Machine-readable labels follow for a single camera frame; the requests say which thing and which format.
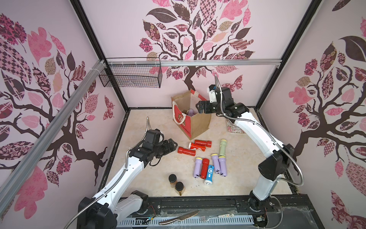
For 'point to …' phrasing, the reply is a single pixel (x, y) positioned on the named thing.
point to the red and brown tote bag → (187, 116)
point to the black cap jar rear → (172, 179)
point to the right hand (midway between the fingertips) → (202, 103)
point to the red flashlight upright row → (204, 170)
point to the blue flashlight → (208, 180)
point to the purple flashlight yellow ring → (198, 167)
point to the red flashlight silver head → (192, 145)
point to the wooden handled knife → (180, 218)
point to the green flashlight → (222, 150)
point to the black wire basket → (137, 72)
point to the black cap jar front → (179, 186)
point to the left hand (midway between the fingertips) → (172, 150)
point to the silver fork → (205, 218)
